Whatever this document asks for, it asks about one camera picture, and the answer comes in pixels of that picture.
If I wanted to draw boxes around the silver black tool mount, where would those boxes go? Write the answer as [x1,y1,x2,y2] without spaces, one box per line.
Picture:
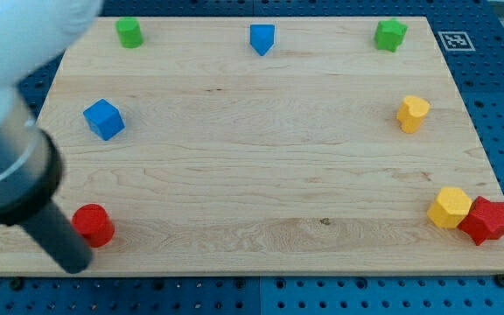
[0,87,62,225]

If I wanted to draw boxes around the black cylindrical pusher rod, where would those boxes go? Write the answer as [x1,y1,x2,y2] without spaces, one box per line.
[20,201,93,274]

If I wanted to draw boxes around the red cylinder block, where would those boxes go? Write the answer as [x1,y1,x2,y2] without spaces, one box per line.
[71,204,116,248]

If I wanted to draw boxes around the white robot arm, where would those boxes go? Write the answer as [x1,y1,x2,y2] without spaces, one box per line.
[0,0,102,274]

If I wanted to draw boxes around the blue cube block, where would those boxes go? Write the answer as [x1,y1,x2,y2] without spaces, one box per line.
[83,99,125,141]

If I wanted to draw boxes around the wooden board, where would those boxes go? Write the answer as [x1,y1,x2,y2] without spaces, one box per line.
[0,16,504,278]

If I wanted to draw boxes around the green cylinder block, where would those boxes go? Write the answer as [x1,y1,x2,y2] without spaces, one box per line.
[115,17,144,48]

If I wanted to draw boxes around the blue pentagon block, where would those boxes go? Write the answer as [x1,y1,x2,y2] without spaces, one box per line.
[249,24,276,56]

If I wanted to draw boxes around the yellow heart block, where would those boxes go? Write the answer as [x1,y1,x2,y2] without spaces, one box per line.
[396,95,431,134]

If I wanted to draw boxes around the green star block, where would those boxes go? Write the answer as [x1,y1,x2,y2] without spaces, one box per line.
[374,17,409,53]

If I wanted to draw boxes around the yellow hexagon block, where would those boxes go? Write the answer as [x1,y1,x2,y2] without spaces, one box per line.
[427,186,473,228]

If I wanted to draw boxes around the red star block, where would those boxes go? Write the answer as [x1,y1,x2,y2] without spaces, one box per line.
[457,196,504,246]

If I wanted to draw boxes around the white fiducial marker tag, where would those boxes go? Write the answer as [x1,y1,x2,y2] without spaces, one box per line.
[438,31,475,52]

